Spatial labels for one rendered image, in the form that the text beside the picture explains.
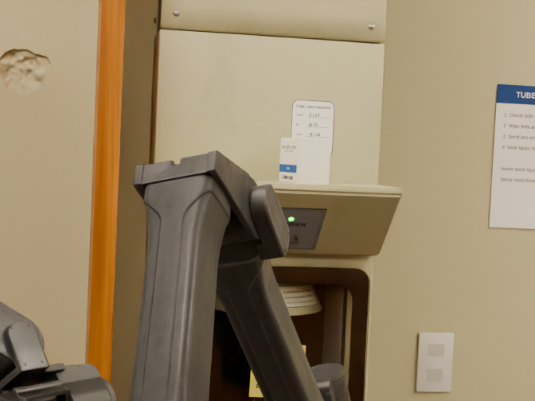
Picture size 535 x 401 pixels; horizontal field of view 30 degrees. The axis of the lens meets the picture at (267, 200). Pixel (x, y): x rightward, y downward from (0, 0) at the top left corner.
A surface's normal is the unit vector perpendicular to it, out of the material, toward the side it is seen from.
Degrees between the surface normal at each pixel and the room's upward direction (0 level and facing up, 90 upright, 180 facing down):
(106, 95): 90
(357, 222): 135
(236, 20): 90
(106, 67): 90
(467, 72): 90
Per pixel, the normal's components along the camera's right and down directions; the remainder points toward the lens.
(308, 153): 0.46, 0.07
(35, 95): 0.18, 0.06
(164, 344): -0.32, -0.56
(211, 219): 0.91, -0.05
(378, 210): 0.09, 0.75
